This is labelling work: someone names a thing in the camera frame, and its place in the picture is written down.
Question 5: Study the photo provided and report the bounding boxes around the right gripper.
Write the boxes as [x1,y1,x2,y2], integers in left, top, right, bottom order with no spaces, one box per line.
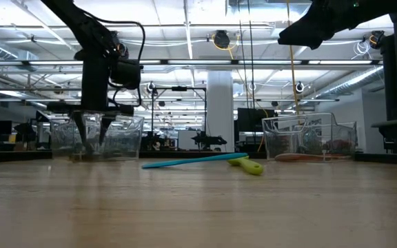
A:
[277,0,358,50]

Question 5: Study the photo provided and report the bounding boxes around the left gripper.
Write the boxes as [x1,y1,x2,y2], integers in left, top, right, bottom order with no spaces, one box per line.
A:
[46,56,134,153]

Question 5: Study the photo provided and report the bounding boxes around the blue silicone spatula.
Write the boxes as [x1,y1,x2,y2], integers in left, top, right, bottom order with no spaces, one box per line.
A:
[141,152,250,170]

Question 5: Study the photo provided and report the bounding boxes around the brown wooden spoon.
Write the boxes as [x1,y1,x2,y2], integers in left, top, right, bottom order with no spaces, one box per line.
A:
[274,152,353,163]

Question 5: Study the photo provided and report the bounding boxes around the green silicone spoon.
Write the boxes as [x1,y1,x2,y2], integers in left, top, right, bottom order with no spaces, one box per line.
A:
[226,156,265,176]

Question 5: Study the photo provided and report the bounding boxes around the clear plastic bin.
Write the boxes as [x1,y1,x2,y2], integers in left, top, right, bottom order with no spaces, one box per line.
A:
[261,112,358,160]
[49,110,145,162]

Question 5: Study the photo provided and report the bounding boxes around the black background monitor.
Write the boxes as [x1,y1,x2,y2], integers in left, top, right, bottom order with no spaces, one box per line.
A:
[236,107,278,137]

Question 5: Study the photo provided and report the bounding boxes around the white building column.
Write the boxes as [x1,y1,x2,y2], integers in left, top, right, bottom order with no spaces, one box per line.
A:
[206,70,234,152]

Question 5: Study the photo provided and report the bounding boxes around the yellow hanging cable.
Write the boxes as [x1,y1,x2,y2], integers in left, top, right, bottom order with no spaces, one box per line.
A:
[285,0,301,116]

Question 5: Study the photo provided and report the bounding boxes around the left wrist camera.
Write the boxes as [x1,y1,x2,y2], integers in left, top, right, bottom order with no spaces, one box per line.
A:
[110,58,143,91]

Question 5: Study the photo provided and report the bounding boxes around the black ceiling cable reel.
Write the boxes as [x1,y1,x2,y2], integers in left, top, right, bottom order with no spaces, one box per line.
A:
[117,40,130,60]
[212,29,234,60]
[369,30,386,50]

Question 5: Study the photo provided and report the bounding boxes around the black background frame rig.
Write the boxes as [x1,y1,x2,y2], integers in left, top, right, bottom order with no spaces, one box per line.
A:
[150,85,208,152]

